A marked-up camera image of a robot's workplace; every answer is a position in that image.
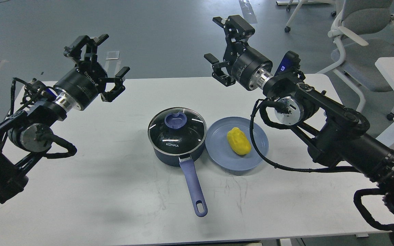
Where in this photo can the dark blue saucepan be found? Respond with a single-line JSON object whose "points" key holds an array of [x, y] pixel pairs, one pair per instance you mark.
{"points": [[185, 161]]}

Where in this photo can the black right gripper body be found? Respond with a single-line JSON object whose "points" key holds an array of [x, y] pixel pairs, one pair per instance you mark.
{"points": [[247, 64]]}

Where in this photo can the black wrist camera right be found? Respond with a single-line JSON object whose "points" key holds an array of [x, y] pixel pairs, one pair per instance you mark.
{"points": [[290, 62]]}

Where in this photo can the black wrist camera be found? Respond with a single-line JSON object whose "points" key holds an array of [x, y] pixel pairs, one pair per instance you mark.
{"points": [[34, 86], [290, 62]]}

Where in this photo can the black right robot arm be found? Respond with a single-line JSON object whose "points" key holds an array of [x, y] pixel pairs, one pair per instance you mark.
{"points": [[335, 135]]}

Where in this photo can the glass pot lid blue knob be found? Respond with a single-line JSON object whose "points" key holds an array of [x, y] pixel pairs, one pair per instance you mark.
{"points": [[177, 131]]}

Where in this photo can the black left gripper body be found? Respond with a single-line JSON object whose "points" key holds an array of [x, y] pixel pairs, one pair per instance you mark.
{"points": [[80, 83]]}

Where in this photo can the blue plate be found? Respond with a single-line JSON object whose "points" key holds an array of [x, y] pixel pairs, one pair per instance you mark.
{"points": [[229, 145]]}

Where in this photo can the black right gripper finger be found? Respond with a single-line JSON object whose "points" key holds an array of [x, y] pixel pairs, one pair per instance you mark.
{"points": [[237, 32], [217, 73]]}

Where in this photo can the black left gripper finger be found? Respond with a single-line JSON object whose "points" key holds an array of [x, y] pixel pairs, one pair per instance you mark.
{"points": [[118, 88], [84, 49]]}

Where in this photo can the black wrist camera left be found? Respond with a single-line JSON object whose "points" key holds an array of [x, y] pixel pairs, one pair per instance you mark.
{"points": [[34, 86]]}

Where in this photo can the yellow potato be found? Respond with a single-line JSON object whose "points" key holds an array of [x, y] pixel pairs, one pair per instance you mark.
{"points": [[238, 141]]}

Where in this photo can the white chair base background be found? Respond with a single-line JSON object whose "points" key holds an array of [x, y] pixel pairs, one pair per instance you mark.
{"points": [[293, 7]]}

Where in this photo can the white grey office chair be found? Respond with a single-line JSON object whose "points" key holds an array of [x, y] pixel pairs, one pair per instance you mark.
{"points": [[363, 32]]}

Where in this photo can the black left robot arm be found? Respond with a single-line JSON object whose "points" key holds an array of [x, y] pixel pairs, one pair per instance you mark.
{"points": [[26, 135]]}

